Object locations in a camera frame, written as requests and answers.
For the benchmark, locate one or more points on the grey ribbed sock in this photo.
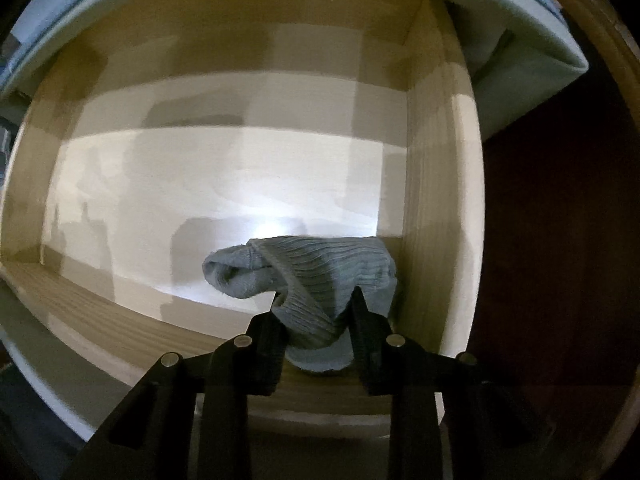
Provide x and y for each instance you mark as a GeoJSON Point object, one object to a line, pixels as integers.
{"type": "Point", "coordinates": [312, 280]}

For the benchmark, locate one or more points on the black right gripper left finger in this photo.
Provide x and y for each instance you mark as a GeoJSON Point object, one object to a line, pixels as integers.
{"type": "Point", "coordinates": [188, 417]}

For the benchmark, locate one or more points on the wooden drawer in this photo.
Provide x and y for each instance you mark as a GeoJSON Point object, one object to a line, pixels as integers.
{"type": "Point", "coordinates": [172, 128]}

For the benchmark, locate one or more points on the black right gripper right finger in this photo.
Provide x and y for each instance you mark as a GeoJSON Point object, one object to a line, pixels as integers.
{"type": "Point", "coordinates": [450, 418]}

